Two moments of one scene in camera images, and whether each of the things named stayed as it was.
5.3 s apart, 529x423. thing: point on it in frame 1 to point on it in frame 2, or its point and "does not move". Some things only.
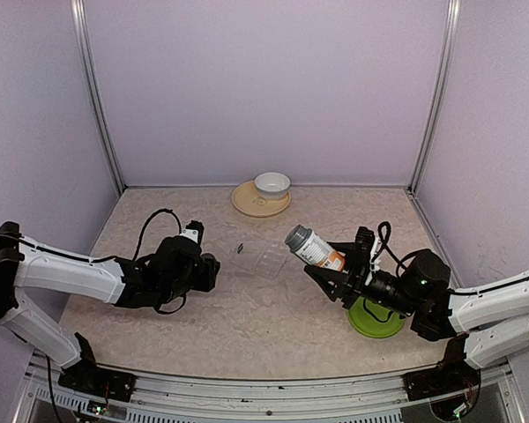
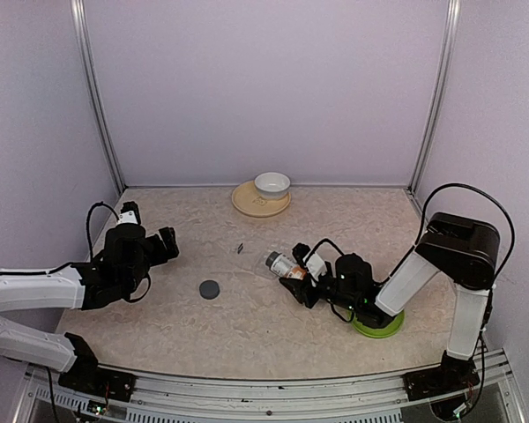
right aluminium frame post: [439, 96] does not move
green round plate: [367, 324] does not move
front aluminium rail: [358, 398] does not move
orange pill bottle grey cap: [309, 245] to [271, 256]
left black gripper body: [205, 282] to [160, 255]
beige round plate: [247, 200] does not move
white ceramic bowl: [271, 185] does not move
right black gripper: [352, 284] to [300, 290]
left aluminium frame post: [78, 11] does not move
